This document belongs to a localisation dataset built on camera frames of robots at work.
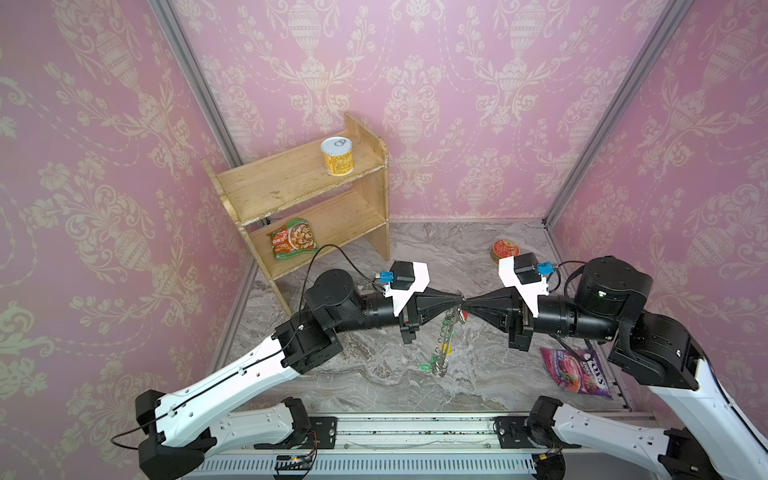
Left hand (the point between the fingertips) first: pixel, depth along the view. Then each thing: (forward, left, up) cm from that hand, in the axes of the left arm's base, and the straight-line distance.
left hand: (458, 304), depth 46 cm
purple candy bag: (+3, -39, -40) cm, 56 cm away
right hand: (+1, -2, -2) cm, 3 cm away
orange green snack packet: (+33, +39, -23) cm, 56 cm away
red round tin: (+47, -30, -42) cm, 70 cm away
